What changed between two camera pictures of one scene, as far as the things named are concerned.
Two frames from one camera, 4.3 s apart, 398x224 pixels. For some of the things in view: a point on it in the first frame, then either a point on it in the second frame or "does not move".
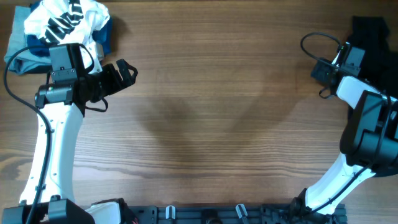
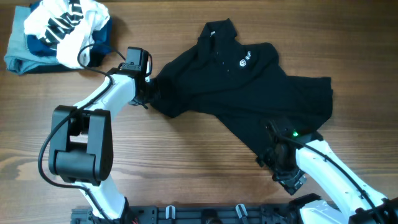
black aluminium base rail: x=229 y=214 does not move
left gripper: x=109 y=70 to x=138 y=101
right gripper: x=318 y=70 to x=291 y=180
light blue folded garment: x=24 y=61 does not move
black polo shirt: x=379 y=64 to x=244 y=84
